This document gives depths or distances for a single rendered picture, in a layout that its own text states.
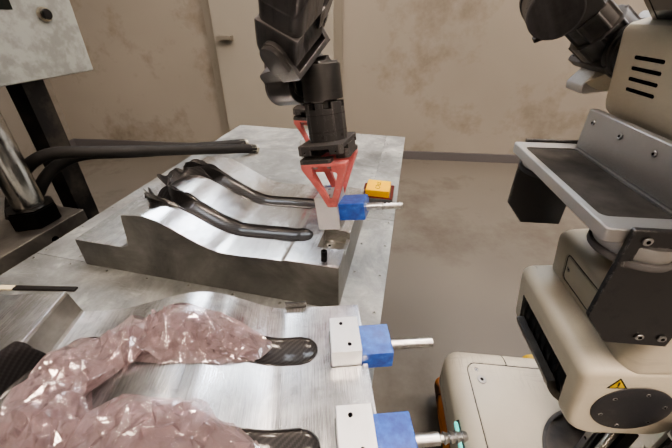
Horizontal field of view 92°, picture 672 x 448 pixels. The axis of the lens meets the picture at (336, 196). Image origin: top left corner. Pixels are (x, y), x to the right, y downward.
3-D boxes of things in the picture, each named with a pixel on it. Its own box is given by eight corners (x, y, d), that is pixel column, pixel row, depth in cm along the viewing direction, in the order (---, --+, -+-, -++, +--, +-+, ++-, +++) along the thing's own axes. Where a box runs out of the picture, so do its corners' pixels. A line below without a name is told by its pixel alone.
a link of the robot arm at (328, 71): (317, 54, 41) (347, 52, 45) (283, 61, 46) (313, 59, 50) (324, 110, 44) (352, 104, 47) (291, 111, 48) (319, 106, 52)
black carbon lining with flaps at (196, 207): (331, 207, 68) (330, 166, 64) (308, 256, 55) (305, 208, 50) (184, 189, 75) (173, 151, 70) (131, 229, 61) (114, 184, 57)
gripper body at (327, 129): (298, 160, 46) (289, 106, 43) (319, 145, 55) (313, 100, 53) (343, 157, 44) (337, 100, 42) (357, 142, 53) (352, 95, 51)
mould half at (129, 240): (362, 222, 76) (365, 169, 69) (338, 310, 54) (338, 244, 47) (173, 198, 85) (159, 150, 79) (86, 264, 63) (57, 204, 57)
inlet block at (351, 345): (423, 338, 46) (428, 311, 43) (435, 372, 41) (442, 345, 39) (329, 344, 45) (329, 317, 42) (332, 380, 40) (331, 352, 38)
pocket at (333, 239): (350, 248, 59) (350, 231, 57) (344, 268, 55) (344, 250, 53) (325, 245, 60) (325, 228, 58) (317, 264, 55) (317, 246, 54)
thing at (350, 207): (404, 215, 53) (402, 183, 51) (402, 228, 48) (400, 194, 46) (327, 217, 56) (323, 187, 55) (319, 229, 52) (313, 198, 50)
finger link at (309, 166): (306, 213, 49) (296, 151, 46) (320, 196, 55) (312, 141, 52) (351, 212, 47) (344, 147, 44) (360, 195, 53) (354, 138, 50)
